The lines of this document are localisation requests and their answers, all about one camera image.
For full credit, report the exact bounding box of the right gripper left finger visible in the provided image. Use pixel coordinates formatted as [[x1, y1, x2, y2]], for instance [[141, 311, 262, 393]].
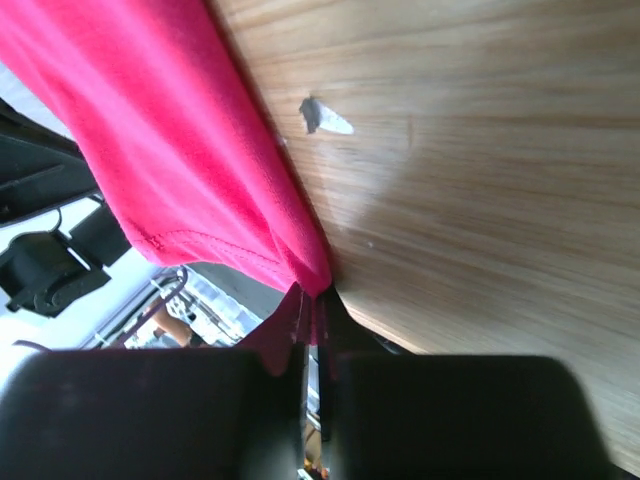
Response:
[[1, 287, 308, 479]]

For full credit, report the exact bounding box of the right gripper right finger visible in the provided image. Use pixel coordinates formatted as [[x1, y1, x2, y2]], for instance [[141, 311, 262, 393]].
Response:
[[317, 289, 623, 479]]

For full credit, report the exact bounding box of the pink red t-shirt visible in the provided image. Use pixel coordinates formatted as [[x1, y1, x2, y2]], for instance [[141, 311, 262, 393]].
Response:
[[0, 0, 334, 346]]

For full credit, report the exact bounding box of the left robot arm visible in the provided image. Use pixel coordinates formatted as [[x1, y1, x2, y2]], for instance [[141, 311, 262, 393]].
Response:
[[1, 103, 131, 318]]

